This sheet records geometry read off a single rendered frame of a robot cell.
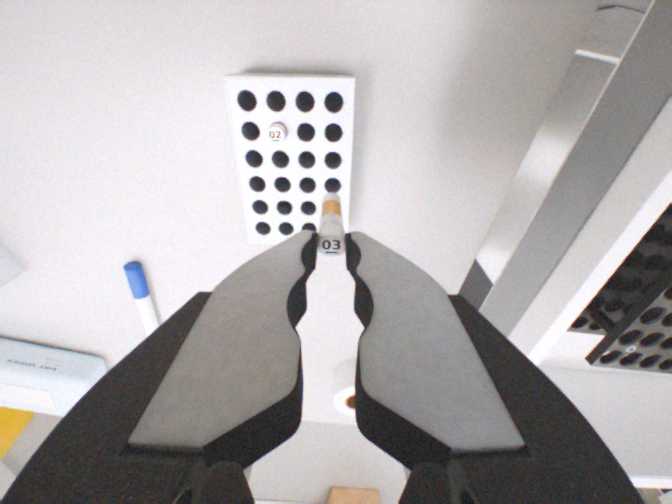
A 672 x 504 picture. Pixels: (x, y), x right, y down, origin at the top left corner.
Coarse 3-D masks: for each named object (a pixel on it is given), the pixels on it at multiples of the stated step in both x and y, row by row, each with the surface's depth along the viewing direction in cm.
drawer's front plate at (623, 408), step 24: (576, 384) 28; (600, 384) 28; (624, 384) 29; (648, 384) 29; (600, 408) 26; (624, 408) 26; (648, 408) 27; (600, 432) 24; (624, 432) 24; (648, 432) 25; (624, 456) 23; (648, 456) 23; (648, 480) 22
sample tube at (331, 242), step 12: (324, 204) 15; (336, 204) 15; (324, 216) 14; (336, 216) 14; (324, 228) 12; (336, 228) 12; (324, 240) 12; (336, 240) 12; (324, 252) 12; (336, 252) 12
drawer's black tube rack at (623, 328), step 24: (648, 240) 17; (624, 264) 18; (648, 264) 18; (600, 288) 19; (624, 288) 19; (648, 288) 20; (600, 312) 20; (624, 312) 20; (648, 312) 17; (624, 336) 18; (648, 336) 18
